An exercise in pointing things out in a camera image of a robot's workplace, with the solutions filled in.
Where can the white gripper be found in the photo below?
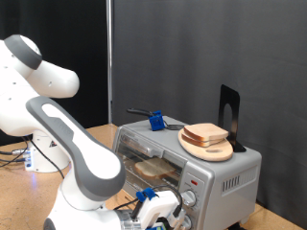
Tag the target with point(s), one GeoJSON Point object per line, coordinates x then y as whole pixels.
{"type": "Point", "coordinates": [156, 206]}

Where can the silver oven knob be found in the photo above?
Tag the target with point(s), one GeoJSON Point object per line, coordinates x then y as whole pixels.
{"type": "Point", "coordinates": [188, 222]}
{"type": "Point", "coordinates": [188, 198]}

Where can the white bread slice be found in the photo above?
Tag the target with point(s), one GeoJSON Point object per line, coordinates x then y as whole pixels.
{"type": "Point", "coordinates": [198, 143]}
{"type": "Point", "coordinates": [155, 167]}
{"type": "Point", "coordinates": [206, 131]}

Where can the black spatula with blue block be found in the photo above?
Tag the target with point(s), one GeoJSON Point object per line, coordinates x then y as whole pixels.
{"type": "Point", "coordinates": [157, 121]}

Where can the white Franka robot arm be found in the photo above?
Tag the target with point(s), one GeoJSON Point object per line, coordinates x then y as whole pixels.
{"type": "Point", "coordinates": [89, 159]}

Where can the wooden crate under oven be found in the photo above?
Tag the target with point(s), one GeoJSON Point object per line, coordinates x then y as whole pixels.
{"type": "Point", "coordinates": [126, 196]}

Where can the silver toaster oven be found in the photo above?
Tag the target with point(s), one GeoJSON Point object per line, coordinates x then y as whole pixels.
{"type": "Point", "coordinates": [230, 198]}

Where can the oval wooden cutting board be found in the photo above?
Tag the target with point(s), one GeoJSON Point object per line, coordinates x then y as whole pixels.
{"type": "Point", "coordinates": [211, 155]}

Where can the black metal bookend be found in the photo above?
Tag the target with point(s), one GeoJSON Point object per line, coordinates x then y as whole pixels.
{"type": "Point", "coordinates": [235, 105]}

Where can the vertical metal pole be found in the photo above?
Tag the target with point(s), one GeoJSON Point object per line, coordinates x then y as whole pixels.
{"type": "Point", "coordinates": [109, 64]}

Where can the grey backdrop cloth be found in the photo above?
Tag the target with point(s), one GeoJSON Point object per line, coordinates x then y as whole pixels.
{"type": "Point", "coordinates": [207, 48]}

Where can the black curtain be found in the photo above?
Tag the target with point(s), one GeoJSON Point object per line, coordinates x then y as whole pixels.
{"type": "Point", "coordinates": [80, 38]}

